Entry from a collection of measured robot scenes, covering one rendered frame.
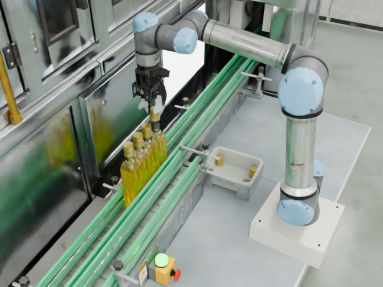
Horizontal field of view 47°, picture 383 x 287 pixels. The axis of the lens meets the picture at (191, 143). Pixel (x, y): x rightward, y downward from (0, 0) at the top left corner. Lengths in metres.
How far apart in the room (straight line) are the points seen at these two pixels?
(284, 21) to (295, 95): 1.09
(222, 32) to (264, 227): 0.70
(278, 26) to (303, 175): 1.08
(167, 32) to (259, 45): 0.28
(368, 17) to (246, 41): 3.84
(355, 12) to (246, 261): 3.88
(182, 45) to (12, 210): 0.68
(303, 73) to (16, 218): 0.91
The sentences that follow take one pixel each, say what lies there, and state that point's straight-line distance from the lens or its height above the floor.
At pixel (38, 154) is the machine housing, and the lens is 1.37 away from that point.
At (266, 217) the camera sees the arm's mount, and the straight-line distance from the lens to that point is 1.68.
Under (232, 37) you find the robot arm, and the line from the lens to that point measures 1.39.
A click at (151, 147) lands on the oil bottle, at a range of 1.56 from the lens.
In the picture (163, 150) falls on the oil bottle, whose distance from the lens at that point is 1.65.
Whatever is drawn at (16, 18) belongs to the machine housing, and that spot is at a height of 1.64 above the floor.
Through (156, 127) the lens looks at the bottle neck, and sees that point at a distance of 1.58.
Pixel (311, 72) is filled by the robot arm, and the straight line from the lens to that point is 1.23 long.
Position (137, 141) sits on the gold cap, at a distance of 1.49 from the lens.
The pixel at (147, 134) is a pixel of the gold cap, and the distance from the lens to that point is 1.54.
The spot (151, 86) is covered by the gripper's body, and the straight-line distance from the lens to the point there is 1.43.
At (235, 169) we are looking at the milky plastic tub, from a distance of 1.94.
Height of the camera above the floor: 2.08
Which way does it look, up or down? 39 degrees down
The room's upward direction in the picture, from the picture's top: straight up
